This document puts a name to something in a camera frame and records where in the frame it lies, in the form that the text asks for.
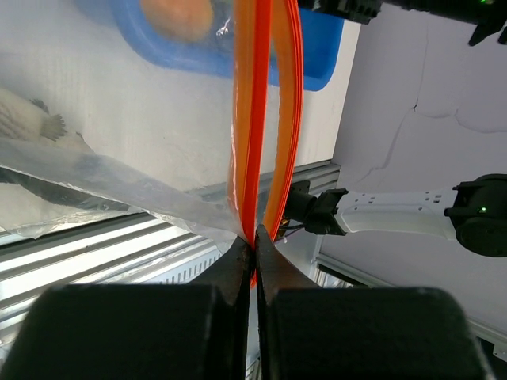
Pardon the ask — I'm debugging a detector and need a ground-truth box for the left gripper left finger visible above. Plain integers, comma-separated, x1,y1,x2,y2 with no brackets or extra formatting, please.
1,239,252,379

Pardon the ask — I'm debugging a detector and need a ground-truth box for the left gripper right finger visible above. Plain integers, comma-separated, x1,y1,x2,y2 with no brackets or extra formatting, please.
255,226,494,379

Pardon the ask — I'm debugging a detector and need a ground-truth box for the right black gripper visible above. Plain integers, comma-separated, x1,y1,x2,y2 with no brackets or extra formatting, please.
296,0,507,47

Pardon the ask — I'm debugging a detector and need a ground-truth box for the grey toy fish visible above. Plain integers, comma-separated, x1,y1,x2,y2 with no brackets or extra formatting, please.
0,86,92,151

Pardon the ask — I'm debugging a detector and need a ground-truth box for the clear orange zip bag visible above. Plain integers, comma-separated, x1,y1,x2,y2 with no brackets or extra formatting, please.
0,0,305,290

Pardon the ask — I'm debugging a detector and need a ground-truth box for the yellow orange mango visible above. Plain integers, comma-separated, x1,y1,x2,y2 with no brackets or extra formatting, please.
139,0,214,42

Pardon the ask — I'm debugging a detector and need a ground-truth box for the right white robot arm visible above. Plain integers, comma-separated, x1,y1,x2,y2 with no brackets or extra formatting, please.
283,1,506,258

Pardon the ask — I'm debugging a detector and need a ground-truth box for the blue plastic bin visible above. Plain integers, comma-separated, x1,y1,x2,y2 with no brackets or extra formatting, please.
109,1,344,91

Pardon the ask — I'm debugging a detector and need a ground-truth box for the aluminium front rail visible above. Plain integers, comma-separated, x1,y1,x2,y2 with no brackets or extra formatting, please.
0,160,342,345

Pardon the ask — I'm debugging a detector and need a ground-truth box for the white slotted cable duct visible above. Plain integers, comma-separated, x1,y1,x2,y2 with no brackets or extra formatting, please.
158,252,222,285

